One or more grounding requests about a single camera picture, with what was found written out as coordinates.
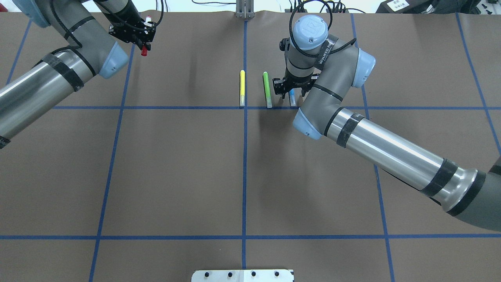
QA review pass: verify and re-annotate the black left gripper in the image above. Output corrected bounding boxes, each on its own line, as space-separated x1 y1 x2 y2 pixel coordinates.
109 22 156 44

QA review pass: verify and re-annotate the aluminium frame post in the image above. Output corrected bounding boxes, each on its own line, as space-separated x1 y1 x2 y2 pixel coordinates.
236 0 255 20

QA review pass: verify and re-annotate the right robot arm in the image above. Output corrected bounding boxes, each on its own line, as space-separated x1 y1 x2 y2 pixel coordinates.
272 14 501 231

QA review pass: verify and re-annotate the green marker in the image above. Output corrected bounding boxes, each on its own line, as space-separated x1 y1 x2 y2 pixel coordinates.
262 71 273 108

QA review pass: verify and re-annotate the red capped white marker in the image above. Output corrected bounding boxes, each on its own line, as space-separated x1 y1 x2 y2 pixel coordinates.
141 15 153 56

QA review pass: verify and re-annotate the white camera stand post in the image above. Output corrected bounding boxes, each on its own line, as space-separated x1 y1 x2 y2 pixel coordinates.
191 269 295 282

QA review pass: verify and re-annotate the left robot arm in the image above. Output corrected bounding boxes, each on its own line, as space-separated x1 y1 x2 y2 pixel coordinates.
0 0 159 148

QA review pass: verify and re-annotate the blue marker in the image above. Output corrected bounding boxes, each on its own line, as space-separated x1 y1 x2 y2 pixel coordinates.
288 89 297 107

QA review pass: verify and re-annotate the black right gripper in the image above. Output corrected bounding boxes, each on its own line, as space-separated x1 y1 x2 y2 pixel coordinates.
272 74 319 98

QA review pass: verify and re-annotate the black monitor stand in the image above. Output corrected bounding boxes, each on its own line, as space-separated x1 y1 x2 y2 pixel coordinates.
376 0 433 14

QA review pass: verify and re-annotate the yellow marker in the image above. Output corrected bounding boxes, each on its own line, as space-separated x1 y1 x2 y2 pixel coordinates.
239 69 246 107

